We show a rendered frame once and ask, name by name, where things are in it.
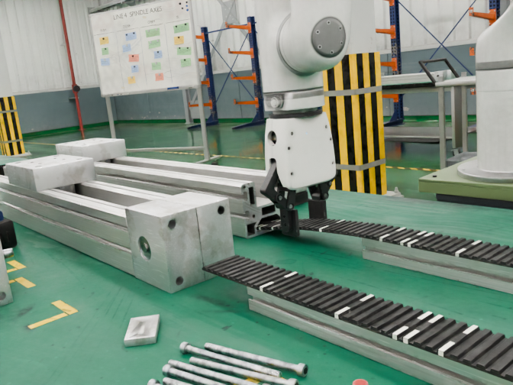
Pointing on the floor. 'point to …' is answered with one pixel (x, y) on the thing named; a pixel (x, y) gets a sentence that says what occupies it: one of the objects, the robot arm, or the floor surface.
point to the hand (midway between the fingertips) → (304, 218)
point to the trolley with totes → (444, 111)
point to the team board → (148, 56)
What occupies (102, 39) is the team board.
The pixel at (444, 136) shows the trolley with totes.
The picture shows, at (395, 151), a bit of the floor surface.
